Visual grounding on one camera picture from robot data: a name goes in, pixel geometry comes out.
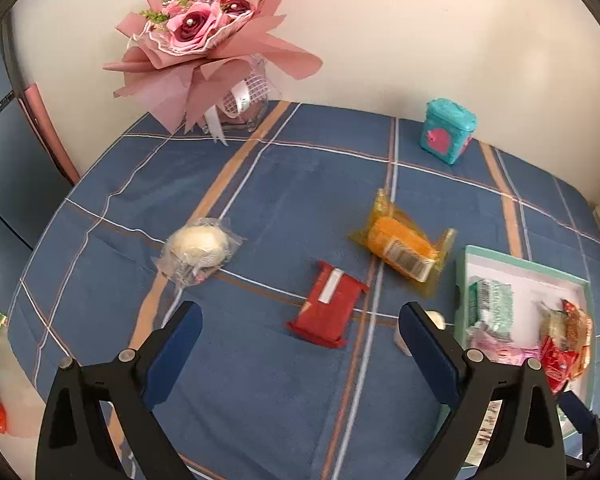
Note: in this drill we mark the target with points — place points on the green speckled snack packet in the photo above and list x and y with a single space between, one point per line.
492 305

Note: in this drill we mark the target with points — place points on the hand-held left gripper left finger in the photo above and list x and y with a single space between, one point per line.
175 355

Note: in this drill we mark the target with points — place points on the teal box with pink labels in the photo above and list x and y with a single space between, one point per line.
445 132

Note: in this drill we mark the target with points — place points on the yellow translucent snack packet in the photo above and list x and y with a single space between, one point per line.
402 245

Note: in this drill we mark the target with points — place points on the small red snack packet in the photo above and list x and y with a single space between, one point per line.
557 362

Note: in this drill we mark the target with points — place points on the grey cabinet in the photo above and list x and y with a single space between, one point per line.
10 160

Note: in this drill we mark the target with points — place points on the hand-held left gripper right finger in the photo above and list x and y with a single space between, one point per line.
425 355

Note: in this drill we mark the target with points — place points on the orange and white snack packet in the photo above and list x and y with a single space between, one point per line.
577 335

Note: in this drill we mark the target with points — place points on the white bun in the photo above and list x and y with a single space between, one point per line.
197 245

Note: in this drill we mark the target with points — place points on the blue plaid tablecloth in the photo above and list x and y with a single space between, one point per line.
280 185

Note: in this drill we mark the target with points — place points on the pink snack packet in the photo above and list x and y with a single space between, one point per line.
500 350

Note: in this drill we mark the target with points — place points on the pink flower bouquet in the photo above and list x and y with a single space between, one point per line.
205 35

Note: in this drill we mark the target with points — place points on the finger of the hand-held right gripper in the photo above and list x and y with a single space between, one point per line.
582 412

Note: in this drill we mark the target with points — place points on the clear glass vase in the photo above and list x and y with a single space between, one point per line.
245 105

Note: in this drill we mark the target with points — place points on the small round white snack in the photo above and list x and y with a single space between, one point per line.
436 320

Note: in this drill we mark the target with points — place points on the white tray with teal rim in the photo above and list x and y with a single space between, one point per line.
535 285

